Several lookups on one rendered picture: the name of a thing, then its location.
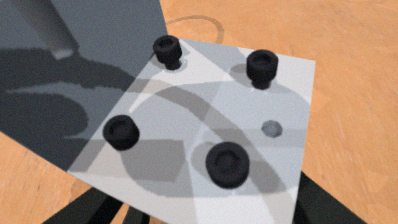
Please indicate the dark grey cylinder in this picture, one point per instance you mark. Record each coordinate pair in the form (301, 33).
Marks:
(271, 131)

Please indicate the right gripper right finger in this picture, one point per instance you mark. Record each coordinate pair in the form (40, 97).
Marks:
(314, 205)

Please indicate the blue electric screwdriver barrel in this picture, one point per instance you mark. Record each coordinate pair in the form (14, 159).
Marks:
(47, 23)

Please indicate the black socket-head screw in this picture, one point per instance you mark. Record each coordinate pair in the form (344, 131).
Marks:
(121, 132)
(261, 68)
(227, 164)
(168, 51)

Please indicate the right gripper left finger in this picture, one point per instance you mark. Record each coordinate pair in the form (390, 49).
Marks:
(95, 207)

